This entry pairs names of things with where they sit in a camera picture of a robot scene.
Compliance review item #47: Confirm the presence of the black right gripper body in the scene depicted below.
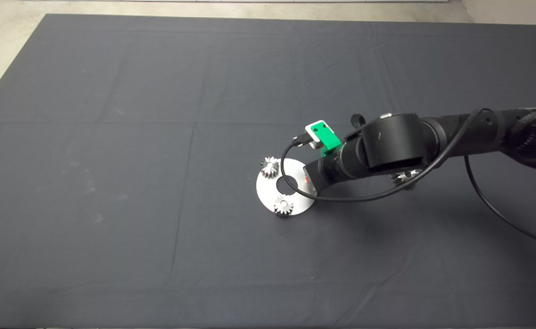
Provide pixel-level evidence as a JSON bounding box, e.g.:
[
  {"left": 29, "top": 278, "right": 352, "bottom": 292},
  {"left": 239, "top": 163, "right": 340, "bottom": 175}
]
[{"left": 302, "top": 150, "right": 356, "bottom": 198}]

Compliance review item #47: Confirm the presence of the large steel gear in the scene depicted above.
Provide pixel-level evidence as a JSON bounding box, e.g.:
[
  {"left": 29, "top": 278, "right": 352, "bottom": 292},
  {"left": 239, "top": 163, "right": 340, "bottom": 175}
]
[{"left": 391, "top": 168, "right": 422, "bottom": 189}]

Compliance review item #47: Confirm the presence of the small steel gear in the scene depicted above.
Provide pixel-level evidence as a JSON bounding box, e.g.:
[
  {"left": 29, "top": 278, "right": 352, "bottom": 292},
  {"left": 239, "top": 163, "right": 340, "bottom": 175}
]
[
  {"left": 273, "top": 194, "right": 295, "bottom": 218},
  {"left": 261, "top": 157, "right": 281, "bottom": 179}
]

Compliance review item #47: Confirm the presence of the round metal plate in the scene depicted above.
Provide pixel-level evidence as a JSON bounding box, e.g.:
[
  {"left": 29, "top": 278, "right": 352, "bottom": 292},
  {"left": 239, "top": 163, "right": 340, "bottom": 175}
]
[{"left": 256, "top": 158, "right": 316, "bottom": 218}]

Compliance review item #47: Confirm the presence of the dark table cloth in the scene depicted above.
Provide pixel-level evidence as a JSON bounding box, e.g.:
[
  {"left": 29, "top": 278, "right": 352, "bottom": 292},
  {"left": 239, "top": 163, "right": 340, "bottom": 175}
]
[{"left": 0, "top": 14, "right": 536, "bottom": 329}]

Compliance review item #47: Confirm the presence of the small silver camera box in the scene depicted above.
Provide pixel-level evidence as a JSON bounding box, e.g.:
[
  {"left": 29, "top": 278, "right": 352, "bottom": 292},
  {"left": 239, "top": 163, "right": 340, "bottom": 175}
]
[{"left": 305, "top": 120, "right": 327, "bottom": 149}]

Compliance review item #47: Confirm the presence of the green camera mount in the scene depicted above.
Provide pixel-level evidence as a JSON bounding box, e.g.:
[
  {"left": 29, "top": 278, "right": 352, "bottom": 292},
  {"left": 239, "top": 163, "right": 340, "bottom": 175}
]
[{"left": 306, "top": 120, "right": 343, "bottom": 156}]

